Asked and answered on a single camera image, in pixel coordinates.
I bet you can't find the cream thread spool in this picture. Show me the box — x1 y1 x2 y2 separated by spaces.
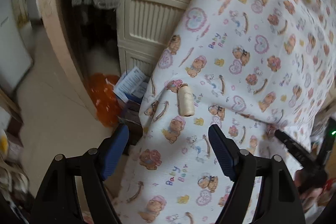
178 84 195 117

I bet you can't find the person right hand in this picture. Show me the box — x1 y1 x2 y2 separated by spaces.
294 169 331 213

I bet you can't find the orange plastic bag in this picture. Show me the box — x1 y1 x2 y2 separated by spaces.
87 73 122 128

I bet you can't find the blue white paper box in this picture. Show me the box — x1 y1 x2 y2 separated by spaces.
113 66 149 105

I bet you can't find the bear print cloth cover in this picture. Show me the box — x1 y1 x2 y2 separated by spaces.
113 0 335 223

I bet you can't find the white refrigerator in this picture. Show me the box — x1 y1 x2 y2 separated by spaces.
0 0 33 95

